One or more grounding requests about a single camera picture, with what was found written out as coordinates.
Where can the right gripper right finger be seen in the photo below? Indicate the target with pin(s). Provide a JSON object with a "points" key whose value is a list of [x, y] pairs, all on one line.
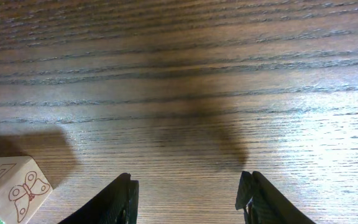
{"points": [[263, 203]]}

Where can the green R block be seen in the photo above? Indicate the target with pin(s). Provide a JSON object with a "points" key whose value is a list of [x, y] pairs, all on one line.
{"points": [[23, 189]]}

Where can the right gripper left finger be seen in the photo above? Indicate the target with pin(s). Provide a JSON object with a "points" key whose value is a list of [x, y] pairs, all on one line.
{"points": [[117, 203]]}

